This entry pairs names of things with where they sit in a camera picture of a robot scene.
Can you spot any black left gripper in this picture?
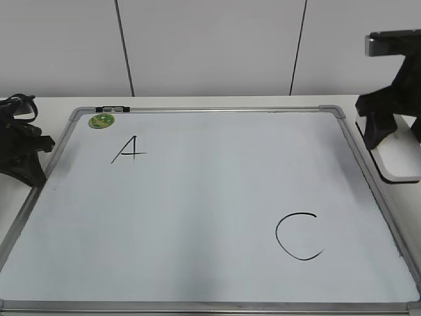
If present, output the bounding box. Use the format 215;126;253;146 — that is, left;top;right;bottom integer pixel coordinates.
1;94;55;187

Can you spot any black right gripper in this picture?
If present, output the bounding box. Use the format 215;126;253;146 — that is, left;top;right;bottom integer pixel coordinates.
356;54;421;150

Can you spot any white rectangular board eraser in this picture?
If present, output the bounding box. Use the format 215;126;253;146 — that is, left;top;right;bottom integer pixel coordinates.
368;115;420;184

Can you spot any round green magnet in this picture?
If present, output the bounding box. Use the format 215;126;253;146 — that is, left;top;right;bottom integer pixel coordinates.
88;114;115;130

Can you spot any black whiteboard hanging clip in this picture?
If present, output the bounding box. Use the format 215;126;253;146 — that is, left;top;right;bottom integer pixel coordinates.
95;106;130;113

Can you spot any white aluminium-framed whiteboard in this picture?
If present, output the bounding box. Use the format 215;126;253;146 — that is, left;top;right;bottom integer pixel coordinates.
1;105;420;315

